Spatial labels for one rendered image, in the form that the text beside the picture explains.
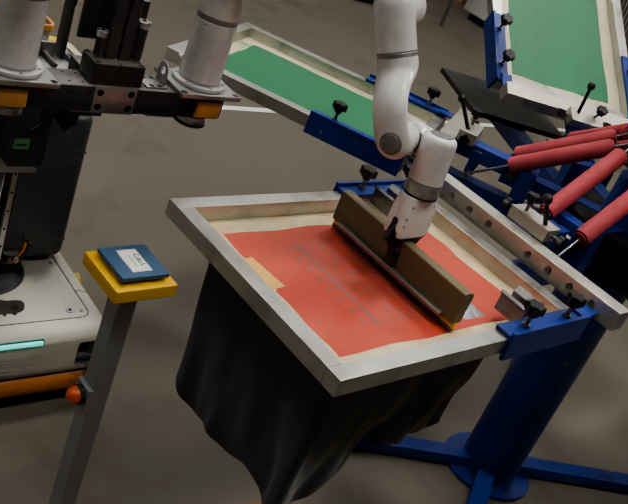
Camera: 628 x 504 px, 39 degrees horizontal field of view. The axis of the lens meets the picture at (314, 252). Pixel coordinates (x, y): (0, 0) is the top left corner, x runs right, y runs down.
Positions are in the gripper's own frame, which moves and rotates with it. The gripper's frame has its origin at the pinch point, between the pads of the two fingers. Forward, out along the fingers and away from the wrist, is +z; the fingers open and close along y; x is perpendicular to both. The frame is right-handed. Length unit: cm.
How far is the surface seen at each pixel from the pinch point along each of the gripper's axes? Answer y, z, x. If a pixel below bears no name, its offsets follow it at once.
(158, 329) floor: -23, 93, -104
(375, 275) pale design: 3.5, 5.4, -1.1
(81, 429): 61, 43, -14
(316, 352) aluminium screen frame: 40.8, 3.0, 21.1
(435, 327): 2.6, 6.9, 17.6
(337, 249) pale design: 6.2, 4.6, -11.6
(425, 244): -22.5, 5.1, -9.8
